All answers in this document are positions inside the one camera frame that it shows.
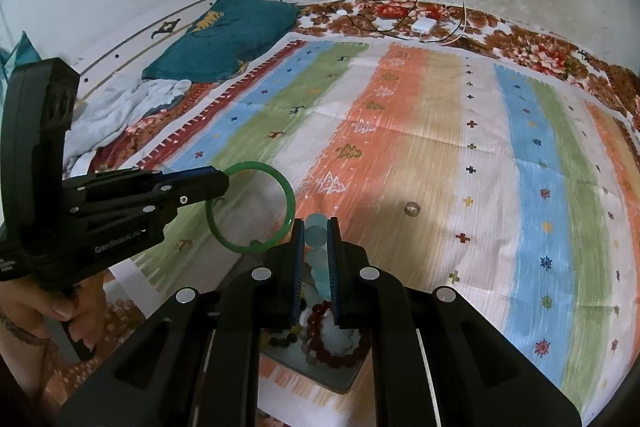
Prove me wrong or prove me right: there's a person's left forearm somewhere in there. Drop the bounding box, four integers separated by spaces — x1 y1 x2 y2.
0 314 56 388

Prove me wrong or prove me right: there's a green bangle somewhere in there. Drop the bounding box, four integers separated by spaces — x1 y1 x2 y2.
205 161 297 254

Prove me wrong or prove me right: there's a teal pillow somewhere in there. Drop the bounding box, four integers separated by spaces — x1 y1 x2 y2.
142 0 303 84

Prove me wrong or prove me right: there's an orange patterned cloth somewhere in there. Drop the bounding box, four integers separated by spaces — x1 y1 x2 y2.
45 272 151 408

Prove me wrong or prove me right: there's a white bead bracelet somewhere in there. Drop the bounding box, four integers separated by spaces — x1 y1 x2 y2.
320 312 361 355

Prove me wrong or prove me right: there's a person's left hand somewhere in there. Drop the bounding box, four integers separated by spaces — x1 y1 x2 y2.
0 269 108 358

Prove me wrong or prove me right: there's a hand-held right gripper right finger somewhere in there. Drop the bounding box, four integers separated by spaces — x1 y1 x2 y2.
326 217 583 427

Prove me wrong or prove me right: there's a teal cloth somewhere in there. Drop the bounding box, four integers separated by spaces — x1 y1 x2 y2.
0 32 41 72

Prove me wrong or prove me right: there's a white crumpled cloth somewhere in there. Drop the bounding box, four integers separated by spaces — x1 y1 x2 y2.
62 74 193 170

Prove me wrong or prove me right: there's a striped colourful bedsheet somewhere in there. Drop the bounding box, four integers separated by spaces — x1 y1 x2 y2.
65 0 640 188

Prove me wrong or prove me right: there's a silver metal tray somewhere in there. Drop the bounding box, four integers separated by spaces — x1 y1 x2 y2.
220 252 376 395

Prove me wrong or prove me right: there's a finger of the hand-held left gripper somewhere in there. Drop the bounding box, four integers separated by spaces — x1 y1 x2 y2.
135 165 224 178
62 171 232 234

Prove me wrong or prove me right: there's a striped colourful mat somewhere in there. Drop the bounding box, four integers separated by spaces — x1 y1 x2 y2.
107 34 640 427

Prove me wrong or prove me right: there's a red bead bracelet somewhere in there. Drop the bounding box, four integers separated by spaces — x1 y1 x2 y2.
306 301 373 369

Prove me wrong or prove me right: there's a light blue bead bracelet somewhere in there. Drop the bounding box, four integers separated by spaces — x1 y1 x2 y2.
302 214 336 303

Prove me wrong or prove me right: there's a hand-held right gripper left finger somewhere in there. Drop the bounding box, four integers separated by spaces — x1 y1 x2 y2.
57 219 307 427

